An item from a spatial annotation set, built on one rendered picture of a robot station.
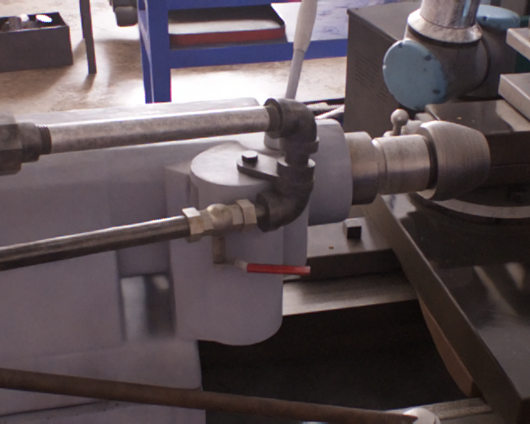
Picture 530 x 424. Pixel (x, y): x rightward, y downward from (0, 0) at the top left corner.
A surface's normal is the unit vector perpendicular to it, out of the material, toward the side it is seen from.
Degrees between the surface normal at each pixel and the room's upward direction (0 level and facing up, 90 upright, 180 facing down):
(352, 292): 0
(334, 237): 0
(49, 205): 82
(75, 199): 82
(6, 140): 56
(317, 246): 0
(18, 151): 101
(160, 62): 90
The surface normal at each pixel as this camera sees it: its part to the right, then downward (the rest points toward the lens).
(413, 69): -0.73, 0.40
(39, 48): 0.35, 0.45
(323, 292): 0.00, -0.88
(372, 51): -0.94, 0.17
